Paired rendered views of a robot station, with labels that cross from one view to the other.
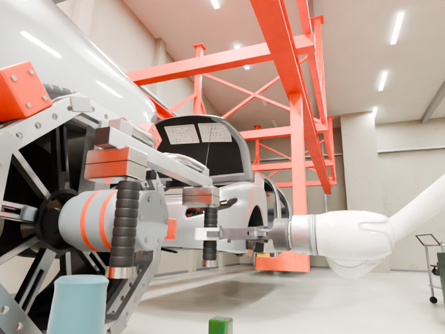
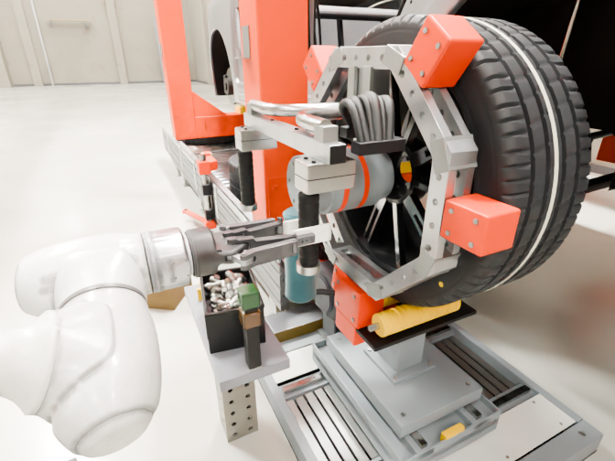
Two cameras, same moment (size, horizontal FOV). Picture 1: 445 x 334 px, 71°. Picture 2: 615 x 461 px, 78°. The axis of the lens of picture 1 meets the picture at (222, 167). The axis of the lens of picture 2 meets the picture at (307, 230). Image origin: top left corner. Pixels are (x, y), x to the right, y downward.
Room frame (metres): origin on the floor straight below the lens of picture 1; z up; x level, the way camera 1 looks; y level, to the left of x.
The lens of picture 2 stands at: (1.22, -0.42, 1.10)
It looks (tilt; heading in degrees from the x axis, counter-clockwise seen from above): 24 degrees down; 132
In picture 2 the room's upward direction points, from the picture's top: straight up
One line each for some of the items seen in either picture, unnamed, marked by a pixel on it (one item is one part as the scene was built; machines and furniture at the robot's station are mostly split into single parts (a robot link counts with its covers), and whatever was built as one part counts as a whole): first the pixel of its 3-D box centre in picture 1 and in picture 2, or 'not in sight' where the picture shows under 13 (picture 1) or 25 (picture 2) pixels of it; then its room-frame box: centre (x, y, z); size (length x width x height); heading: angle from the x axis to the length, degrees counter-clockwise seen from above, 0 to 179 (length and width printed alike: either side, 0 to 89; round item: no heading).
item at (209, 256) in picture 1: (210, 234); (308, 230); (0.82, 0.03, 0.83); 0.04 x 0.04 x 0.16
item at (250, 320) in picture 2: not in sight; (250, 316); (0.67, 0.00, 0.59); 0.04 x 0.04 x 0.04; 69
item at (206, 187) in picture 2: not in sight; (207, 192); (-0.83, 0.88, 0.30); 0.09 x 0.05 x 0.50; 159
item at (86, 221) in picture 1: (114, 220); (339, 179); (0.72, 0.24, 0.85); 0.21 x 0.14 x 0.14; 69
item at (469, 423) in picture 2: not in sight; (395, 381); (0.81, 0.47, 0.13); 0.50 x 0.36 x 0.10; 159
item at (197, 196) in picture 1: (200, 196); (324, 172); (0.83, 0.06, 0.93); 0.09 x 0.05 x 0.05; 69
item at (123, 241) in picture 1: (125, 224); (246, 179); (0.50, 0.15, 0.83); 0.04 x 0.04 x 0.16
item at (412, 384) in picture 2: not in sight; (401, 335); (0.81, 0.47, 0.32); 0.40 x 0.30 x 0.28; 159
